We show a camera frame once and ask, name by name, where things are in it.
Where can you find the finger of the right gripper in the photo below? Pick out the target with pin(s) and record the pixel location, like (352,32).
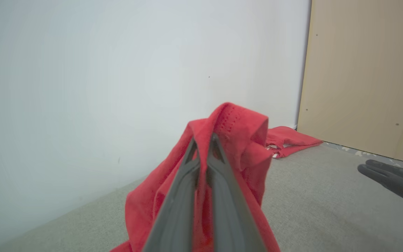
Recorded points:
(401,187)
(401,171)

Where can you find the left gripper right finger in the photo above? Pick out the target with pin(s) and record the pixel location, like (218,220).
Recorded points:
(229,217)

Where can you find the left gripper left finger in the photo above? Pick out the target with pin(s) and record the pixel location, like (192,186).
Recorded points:
(177,217)

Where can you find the red basketball shorts white waistband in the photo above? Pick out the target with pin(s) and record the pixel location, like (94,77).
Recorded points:
(243,140)

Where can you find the red basketball jersey number 23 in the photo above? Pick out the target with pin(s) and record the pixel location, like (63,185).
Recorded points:
(292,138)

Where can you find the grey fabric sofa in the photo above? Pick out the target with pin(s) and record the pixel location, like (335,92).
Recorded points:
(327,210)

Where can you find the light wooden cabinet panel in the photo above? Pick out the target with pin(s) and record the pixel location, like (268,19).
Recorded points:
(362,70)

